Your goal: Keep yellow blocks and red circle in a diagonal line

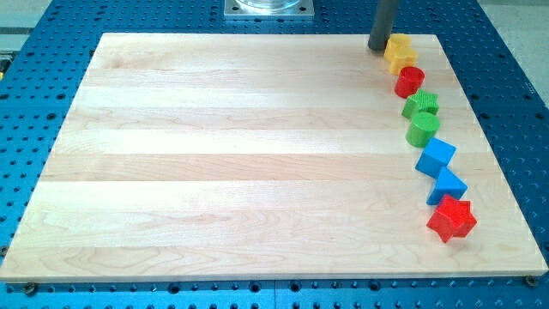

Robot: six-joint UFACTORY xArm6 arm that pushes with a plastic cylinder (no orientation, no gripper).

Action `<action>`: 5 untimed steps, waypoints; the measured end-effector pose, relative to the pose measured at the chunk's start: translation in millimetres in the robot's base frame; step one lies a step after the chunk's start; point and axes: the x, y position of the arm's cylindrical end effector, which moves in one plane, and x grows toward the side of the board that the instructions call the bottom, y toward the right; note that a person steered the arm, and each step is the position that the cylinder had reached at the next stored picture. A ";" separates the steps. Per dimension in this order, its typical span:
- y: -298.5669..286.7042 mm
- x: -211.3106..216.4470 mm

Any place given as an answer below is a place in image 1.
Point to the light wooden board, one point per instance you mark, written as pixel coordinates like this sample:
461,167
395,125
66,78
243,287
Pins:
189,157

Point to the yellow heart block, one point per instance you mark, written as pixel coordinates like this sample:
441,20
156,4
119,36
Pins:
402,57

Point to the green cylinder block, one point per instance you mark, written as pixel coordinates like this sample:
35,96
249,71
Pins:
422,129

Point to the red cylinder block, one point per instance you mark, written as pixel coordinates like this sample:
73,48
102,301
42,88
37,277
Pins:
409,80

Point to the green star block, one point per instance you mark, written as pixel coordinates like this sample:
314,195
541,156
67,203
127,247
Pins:
421,101

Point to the blue cube block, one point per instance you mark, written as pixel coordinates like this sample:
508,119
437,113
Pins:
436,155

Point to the yellow hexagon block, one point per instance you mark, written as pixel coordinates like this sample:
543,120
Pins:
396,42

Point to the blue triangle block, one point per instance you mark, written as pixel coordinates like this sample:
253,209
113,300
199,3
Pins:
446,183

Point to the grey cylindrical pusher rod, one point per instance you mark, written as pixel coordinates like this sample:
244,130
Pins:
384,18

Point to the red star block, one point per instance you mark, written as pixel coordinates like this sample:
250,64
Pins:
452,218

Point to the blue perforated metal table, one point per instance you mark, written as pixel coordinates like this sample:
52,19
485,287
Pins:
43,78

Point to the left board clamp screw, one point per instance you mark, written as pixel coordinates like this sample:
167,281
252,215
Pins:
30,288

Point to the board clamp screw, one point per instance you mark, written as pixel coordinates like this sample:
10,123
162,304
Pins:
30,288
531,281

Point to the right board clamp screw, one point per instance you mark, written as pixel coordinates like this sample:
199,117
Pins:
531,281

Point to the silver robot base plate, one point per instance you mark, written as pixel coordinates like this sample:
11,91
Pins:
284,9

